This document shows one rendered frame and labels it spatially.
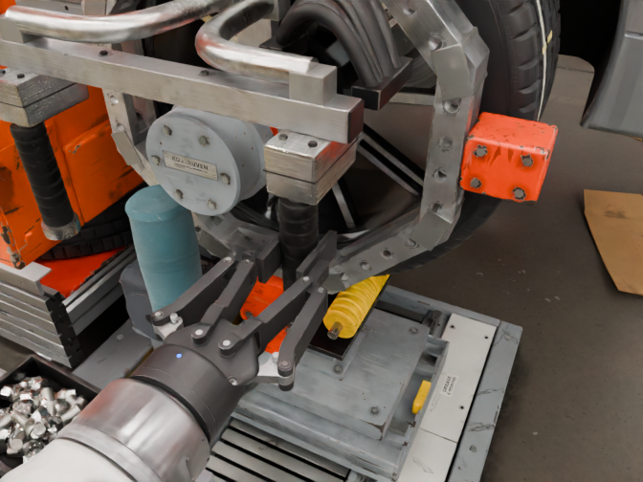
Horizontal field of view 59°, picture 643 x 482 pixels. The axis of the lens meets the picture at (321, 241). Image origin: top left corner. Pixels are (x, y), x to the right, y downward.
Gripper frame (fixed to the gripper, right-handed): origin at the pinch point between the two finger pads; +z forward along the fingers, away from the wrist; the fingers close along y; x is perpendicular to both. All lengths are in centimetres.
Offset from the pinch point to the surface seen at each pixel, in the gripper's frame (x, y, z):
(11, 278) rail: -46, -79, 16
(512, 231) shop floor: -83, 11, 134
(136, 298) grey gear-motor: -46, -51, 23
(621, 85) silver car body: 0, 25, 60
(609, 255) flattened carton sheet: -82, 41, 133
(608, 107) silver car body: -4, 25, 60
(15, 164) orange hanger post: -12, -60, 14
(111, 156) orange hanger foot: -21, -61, 34
